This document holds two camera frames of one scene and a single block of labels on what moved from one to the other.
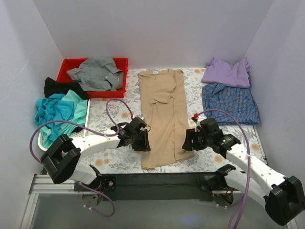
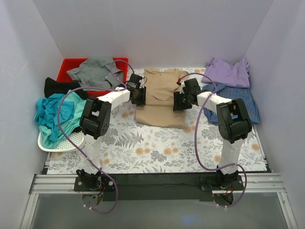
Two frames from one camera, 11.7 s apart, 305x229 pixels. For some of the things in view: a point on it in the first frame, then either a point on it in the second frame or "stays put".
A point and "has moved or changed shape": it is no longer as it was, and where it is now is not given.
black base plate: [154, 187] stays put
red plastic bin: [120, 63] stays put
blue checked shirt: [238, 102] stays put
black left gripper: [142, 141] to [141, 96]
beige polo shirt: [165, 114] has moved or changed shape
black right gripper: [191, 140] to [179, 101]
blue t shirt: [53, 109] stays put
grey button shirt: [97, 73] stays put
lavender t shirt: [217, 71] stays put
